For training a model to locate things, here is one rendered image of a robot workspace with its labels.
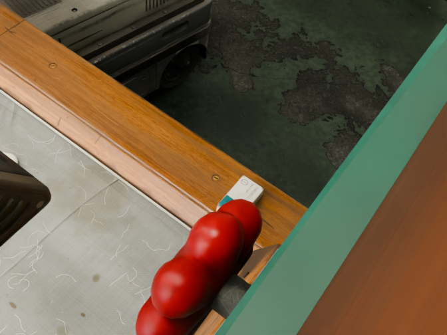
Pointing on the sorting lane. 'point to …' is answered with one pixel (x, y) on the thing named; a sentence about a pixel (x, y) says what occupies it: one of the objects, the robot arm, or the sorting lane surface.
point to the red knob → (203, 272)
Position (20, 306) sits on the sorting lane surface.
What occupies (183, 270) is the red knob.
